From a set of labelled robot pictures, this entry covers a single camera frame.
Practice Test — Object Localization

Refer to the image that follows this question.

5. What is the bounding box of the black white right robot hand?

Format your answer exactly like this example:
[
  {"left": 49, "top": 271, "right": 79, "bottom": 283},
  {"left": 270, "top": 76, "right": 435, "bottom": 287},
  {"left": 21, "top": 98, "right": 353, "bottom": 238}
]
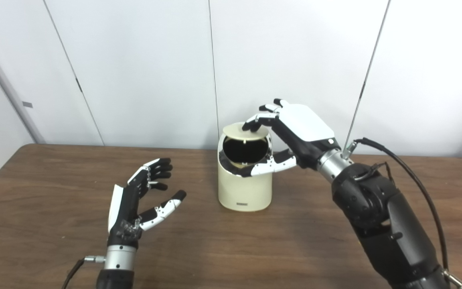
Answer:
[{"left": 242, "top": 98, "right": 342, "bottom": 177}]

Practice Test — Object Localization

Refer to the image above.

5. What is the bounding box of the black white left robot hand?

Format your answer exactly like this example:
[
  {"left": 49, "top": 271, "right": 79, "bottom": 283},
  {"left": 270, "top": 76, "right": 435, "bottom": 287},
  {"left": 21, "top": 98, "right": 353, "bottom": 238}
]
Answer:
[{"left": 107, "top": 158, "right": 187, "bottom": 248}]

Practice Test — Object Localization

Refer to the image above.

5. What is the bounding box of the cream round bin lid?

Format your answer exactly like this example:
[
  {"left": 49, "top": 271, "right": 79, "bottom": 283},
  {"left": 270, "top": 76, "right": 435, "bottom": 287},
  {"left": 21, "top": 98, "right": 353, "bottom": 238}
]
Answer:
[{"left": 223, "top": 122, "right": 270, "bottom": 141}]

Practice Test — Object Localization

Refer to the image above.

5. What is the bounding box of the black bin liner bag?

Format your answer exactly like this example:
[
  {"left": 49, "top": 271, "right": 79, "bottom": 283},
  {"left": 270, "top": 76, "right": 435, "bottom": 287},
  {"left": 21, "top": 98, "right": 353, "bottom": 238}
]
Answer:
[{"left": 220, "top": 136, "right": 272, "bottom": 177}]

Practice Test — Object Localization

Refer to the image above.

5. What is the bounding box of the cream-colored bin body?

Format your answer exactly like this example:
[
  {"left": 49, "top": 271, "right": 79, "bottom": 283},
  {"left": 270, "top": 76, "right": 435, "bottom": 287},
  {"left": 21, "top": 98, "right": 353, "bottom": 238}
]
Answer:
[{"left": 217, "top": 122, "right": 274, "bottom": 212}]

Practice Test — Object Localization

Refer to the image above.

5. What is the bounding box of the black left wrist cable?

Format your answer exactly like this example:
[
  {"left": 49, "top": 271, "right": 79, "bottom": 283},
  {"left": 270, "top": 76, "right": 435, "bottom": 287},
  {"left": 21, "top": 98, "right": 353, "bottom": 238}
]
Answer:
[{"left": 62, "top": 255, "right": 106, "bottom": 289}]

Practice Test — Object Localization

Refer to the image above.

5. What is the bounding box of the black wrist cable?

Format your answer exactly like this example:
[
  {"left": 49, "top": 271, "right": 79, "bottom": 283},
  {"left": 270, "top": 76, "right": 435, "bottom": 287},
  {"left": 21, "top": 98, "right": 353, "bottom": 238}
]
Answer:
[
  {"left": 62, "top": 255, "right": 106, "bottom": 289},
  {"left": 342, "top": 137, "right": 462, "bottom": 289}
]

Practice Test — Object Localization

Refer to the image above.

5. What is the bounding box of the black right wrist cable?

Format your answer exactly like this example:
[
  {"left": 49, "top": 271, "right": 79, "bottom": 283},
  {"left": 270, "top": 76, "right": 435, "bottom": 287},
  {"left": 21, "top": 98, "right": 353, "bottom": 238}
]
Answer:
[{"left": 342, "top": 137, "right": 462, "bottom": 289}]

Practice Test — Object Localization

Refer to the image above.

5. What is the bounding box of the grey wall corner post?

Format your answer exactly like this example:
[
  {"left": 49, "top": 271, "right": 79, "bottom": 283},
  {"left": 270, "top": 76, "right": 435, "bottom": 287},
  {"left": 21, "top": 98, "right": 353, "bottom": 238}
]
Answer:
[{"left": 0, "top": 22, "right": 46, "bottom": 144}]

